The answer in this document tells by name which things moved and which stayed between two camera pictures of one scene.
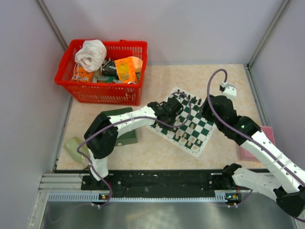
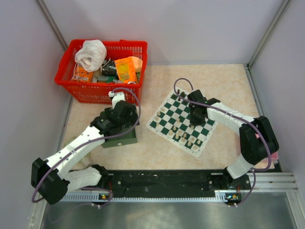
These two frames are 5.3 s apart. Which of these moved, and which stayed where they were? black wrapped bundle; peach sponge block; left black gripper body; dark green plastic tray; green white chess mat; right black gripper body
Moved: right black gripper body; left black gripper body
Stayed: dark green plastic tray; green white chess mat; black wrapped bundle; peach sponge block
